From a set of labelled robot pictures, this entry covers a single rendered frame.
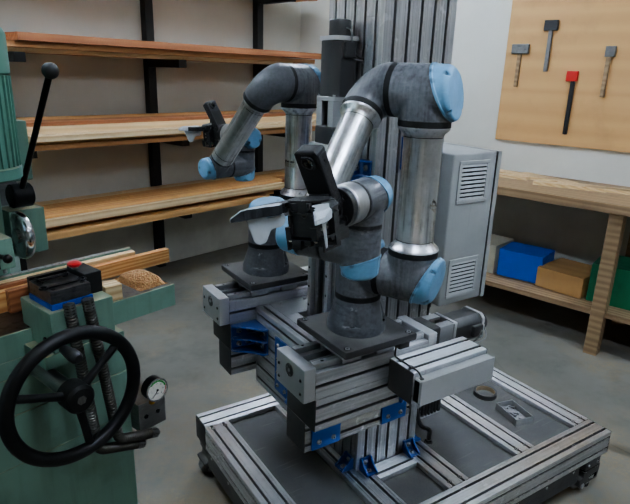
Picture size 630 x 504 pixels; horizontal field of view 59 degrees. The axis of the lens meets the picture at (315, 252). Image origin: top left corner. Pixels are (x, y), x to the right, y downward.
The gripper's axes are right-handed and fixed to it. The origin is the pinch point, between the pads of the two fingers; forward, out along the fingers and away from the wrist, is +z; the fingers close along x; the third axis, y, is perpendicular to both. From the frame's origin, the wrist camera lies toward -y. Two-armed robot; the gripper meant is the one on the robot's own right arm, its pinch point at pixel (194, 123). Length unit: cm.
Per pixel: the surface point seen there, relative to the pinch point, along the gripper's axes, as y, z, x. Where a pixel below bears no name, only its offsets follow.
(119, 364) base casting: 40, -67, -78
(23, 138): -12, -34, -74
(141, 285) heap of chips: 24, -64, -66
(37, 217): 8, -36, -77
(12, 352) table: 25, -68, -100
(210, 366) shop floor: 126, 24, 5
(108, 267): 22, -51, -68
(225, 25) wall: -32, 179, 163
